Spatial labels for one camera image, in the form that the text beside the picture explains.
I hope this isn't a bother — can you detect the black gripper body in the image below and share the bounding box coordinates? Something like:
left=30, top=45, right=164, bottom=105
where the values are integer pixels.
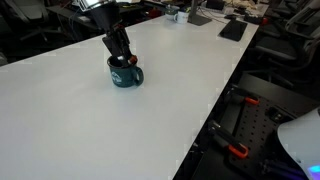
left=102, top=25, right=131, bottom=58

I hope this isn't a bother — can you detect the red marker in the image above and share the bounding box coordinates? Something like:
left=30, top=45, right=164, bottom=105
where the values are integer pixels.
left=128, top=55, right=138, bottom=64

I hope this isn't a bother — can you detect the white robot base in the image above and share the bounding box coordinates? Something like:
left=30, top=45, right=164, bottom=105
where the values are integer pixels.
left=277, top=108, right=320, bottom=180

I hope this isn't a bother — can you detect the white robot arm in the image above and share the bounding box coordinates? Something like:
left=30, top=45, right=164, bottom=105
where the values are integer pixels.
left=75, top=0, right=138, bottom=67

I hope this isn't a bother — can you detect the dark green ceramic mug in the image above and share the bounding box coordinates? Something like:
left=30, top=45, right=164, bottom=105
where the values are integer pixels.
left=107, top=56, right=144, bottom=88

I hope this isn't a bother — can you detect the white coffee mug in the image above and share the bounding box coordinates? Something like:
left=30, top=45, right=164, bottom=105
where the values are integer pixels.
left=174, top=11, right=189, bottom=24

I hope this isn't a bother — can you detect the grey monitor stand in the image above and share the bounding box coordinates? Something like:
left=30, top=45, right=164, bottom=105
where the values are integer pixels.
left=188, top=0, right=211, bottom=26

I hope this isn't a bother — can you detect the black orange clamp far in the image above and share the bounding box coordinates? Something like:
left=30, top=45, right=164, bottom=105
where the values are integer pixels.
left=230, top=84, right=259, bottom=105

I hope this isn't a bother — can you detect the black orange clamp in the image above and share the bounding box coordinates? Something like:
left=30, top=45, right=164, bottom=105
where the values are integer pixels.
left=230, top=84, right=259, bottom=105
left=208, top=121, right=249, bottom=159

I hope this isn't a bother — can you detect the black orange clamp near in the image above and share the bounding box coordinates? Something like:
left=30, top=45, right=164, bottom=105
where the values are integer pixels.
left=208, top=121, right=249, bottom=159

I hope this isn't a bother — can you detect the grey office chair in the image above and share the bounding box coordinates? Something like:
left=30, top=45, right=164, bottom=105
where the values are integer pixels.
left=255, top=0, right=320, bottom=86

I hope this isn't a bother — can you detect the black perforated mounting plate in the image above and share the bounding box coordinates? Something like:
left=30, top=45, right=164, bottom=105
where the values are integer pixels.
left=228, top=97, right=301, bottom=180

